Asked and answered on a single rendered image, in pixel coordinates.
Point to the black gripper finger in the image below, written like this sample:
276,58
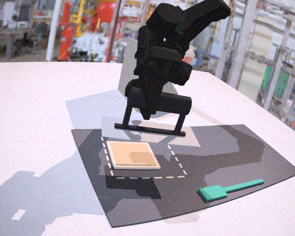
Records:
145,113
152,83

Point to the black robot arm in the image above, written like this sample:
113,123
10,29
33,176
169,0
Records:
179,27

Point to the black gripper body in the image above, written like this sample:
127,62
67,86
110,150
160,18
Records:
151,55

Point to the dark grey flat mat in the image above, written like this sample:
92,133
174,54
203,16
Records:
228,155

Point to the peach square tile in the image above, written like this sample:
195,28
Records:
128,155

